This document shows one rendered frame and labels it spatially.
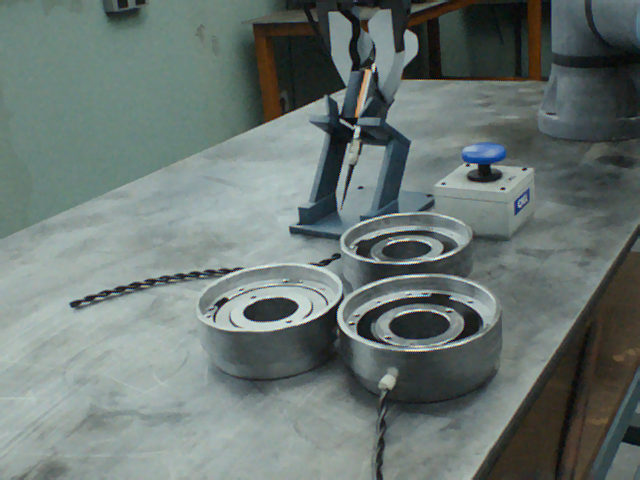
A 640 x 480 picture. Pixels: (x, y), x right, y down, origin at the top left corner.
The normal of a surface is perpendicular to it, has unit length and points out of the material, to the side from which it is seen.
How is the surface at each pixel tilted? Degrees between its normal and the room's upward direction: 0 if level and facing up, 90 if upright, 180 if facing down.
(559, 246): 0
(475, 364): 90
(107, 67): 90
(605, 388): 0
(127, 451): 0
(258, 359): 90
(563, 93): 72
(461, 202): 90
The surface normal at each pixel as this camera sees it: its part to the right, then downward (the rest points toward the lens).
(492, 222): -0.54, 0.35
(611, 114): -0.18, 0.06
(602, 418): -0.11, -0.93
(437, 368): 0.07, 0.34
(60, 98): 0.83, 0.11
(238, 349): -0.36, 0.36
